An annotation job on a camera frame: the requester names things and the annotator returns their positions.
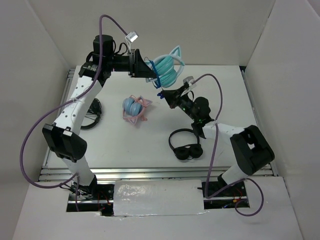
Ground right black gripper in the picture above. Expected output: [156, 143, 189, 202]
[162, 85, 199, 121]

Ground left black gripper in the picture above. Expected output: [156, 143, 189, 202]
[106, 48, 157, 78]

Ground blue headphone cable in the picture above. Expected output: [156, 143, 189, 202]
[147, 58, 167, 99]

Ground teal cat ear headphones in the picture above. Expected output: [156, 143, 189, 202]
[145, 45, 185, 89]

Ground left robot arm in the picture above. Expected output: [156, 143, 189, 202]
[42, 35, 156, 200]

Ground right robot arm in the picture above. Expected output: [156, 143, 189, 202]
[159, 87, 275, 196]

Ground pink blue cat headphones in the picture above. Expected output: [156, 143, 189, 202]
[122, 95, 153, 125]

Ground small black headphones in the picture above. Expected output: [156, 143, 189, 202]
[168, 128, 204, 161]

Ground white taped cover plate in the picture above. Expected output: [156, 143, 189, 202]
[113, 179, 205, 217]

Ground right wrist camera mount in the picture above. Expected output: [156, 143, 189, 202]
[181, 76, 197, 96]

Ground aluminium rail frame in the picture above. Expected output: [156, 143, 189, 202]
[37, 66, 278, 183]

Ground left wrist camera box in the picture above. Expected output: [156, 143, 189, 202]
[125, 31, 139, 52]

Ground large black wired headphones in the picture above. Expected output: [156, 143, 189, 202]
[80, 98, 102, 130]

